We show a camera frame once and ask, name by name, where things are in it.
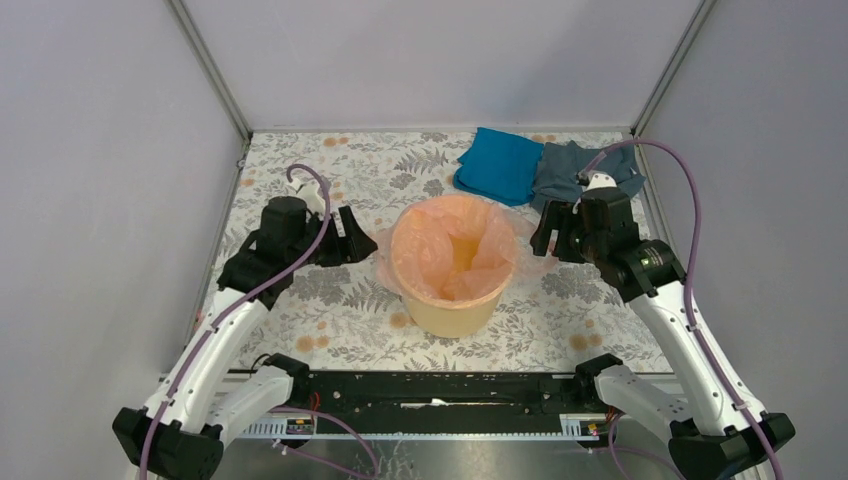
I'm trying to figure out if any aluminium corner frame post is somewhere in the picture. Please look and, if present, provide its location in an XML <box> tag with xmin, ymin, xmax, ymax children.
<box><xmin>164</xmin><ymin>0</ymin><xmax>252</xmax><ymax>145</ymax></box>
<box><xmin>630</xmin><ymin>0</ymin><xmax>719</xmax><ymax>137</ymax></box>

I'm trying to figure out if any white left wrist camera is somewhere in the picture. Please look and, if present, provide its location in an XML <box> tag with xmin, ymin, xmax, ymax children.
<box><xmin>289</xmin><ymin>178</ymin><xmax>327</xmax><ymax>215</ymax></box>

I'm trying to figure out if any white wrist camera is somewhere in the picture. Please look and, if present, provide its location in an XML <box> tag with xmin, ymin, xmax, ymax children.
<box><xmin>289</xmin><ymin>178</ymin><xmax>327</xmax><ymax>215</ymax></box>
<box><xmin>577</xmin><ymin>171</ymin><xmax>617</xmax><ymax>196</ymax></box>

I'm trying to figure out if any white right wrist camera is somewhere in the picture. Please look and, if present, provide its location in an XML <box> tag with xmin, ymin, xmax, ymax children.
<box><xmin>577</xmin><ymin>171</ymin><xmax>617</xmax><ymax>196</ymax></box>

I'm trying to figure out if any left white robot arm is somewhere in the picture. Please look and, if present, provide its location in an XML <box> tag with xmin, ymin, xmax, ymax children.
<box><xmin>112</xmin><ymin>196</ymin><xmax>377</xmax><ymax>479</ymax></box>

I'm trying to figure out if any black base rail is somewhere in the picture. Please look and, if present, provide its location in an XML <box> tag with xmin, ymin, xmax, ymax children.
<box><xmin>285</xmin><ymin>371</ymin><xmax>612</xmax><ymax>436</ymax></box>

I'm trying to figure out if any aluminium corner frame post left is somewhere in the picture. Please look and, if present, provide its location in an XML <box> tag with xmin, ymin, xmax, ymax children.
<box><xmin>164</xmin><ymin>0</ymin><xmax>252</xmax><ymax>145</ymax></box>

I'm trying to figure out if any grey crumpled cloth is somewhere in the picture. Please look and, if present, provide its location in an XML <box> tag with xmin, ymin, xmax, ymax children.
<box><xmin>530</xmin><ymin>141</ymin><xmax>645</xmax><ymax>213</ymax></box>

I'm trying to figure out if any blue folded cloth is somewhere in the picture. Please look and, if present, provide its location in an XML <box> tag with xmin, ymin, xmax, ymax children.
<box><xmin>453</xmin><ymin>127</ymin><xmax>544</xmax><ymax>207</ymax></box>

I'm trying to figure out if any pink plastic trash bag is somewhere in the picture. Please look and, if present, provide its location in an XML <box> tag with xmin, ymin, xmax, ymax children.
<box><xmin>376</xmin><ymin>194</ymin><xmax>556</xmax><ymax>302</ymax></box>

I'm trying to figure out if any yellow plastic trash bin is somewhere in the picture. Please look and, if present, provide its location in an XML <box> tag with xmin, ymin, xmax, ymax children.
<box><xmin>389</xmin><ymin>193</ymin><xmax>519</xmax><ymax>340</ymax></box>

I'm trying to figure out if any floral patterned table mat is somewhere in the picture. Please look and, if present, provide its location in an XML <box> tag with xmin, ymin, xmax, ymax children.
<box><xmin>216</xmin><ymin>132</ymin><xmax>669</xmax><ymax>373</ymax></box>

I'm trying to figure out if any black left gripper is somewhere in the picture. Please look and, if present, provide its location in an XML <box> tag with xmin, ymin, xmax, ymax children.
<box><xmin>287</xmin><ymin>204</ymin><xmax>377</xmax><ymax>269</ymax></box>

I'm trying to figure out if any aluminium corner frame post right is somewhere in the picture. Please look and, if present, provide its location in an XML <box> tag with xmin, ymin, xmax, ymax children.
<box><xmin>630</xmin><ymin>0</ymin><xmax>719</xmax><ymax>137</ymax></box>

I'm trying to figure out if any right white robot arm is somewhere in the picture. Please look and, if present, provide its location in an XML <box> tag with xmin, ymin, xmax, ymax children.
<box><xmin>530</xmin><ymin>187</ymin><xmax>796</xmax><ymax>479</ymax></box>

